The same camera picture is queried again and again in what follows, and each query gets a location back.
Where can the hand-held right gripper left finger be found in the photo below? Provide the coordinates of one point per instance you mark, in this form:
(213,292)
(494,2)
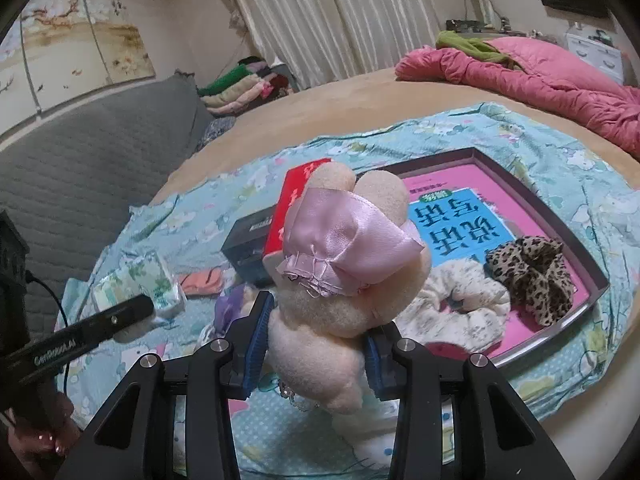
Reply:
(257,345)

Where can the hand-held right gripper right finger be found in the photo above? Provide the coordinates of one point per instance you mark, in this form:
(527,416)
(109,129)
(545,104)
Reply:
(372,366)

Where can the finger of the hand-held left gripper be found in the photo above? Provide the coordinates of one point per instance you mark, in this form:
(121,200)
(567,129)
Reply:
(127,312)

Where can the green white tissue pack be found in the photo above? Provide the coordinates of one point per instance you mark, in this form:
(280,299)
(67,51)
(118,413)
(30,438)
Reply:
(160,285)
(112,287)

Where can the cream plush toy pink bow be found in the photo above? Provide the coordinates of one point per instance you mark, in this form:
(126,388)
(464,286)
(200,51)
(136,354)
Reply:
(325,310)

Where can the dark tray pink inside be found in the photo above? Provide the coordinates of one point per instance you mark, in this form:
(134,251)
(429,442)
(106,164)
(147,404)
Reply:
(530,210)

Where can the person's left hand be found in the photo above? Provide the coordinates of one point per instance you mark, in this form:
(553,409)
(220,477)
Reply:
(47,447)

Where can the purple hair accessory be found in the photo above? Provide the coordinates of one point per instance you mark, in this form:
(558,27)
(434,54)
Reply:
(227,306)

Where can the orange pink hair clip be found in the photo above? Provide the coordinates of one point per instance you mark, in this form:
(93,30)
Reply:
(200,282)

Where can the black box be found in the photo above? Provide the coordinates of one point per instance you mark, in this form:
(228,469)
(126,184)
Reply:
(245,245)

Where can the white fabric scrunchie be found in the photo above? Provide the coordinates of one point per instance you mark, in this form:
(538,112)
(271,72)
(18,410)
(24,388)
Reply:
(480,325)

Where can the grey quilted sofa cover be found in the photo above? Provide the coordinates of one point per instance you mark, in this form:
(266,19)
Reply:
(90,175)

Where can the red white box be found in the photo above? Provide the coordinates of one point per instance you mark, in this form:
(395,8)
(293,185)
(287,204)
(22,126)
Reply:
(287,200)

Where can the blue book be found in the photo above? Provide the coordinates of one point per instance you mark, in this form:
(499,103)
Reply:
(465,220)

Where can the leopard print scrunchie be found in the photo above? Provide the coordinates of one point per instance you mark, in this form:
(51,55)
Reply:
(535,280)

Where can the dark patterned cloth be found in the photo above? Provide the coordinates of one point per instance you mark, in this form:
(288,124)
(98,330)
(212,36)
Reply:
(215,132)

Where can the stack of folded clothes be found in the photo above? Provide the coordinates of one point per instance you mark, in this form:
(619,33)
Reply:
(240,90)

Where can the tan bed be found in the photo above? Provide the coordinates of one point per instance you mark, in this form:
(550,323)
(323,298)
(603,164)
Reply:
(350,100)

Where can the teal cartoon printed blanket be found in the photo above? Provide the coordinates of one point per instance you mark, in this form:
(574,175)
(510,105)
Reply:
(575,170)

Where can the green cloth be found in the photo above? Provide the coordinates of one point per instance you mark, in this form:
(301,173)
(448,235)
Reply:
(470,45)

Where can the pink quilt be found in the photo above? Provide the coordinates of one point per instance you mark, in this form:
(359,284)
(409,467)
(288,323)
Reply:
(550,80)

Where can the white curtain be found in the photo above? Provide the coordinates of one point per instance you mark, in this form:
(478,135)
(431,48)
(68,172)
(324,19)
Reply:
(340,15)

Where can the white drawer cabinet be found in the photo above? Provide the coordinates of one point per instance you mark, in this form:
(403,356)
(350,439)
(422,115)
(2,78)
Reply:
(595,57)

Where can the painted wall panels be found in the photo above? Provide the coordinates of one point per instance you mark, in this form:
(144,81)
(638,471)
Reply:
(75,55)

